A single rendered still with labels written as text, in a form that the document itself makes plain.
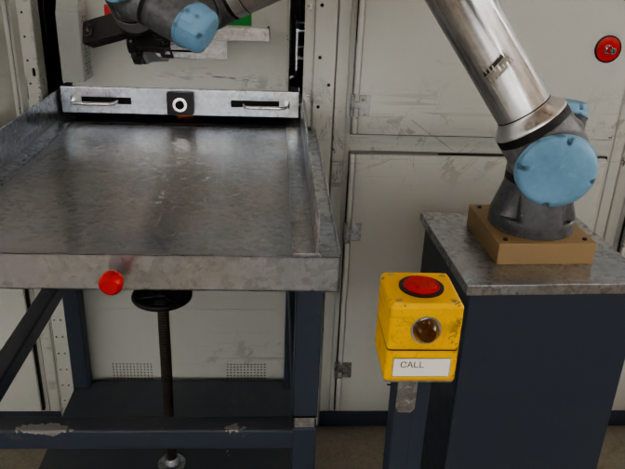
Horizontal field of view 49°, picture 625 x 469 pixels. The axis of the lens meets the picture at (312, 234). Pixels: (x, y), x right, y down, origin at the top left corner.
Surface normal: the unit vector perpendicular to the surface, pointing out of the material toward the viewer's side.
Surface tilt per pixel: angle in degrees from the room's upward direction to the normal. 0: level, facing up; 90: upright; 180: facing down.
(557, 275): 0
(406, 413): 90
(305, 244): 0
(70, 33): 90
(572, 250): 90
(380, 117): 90
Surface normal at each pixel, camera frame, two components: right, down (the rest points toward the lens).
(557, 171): -0.15, 0.51
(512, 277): 0.04, -0.92
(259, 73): 0.05, 0.40
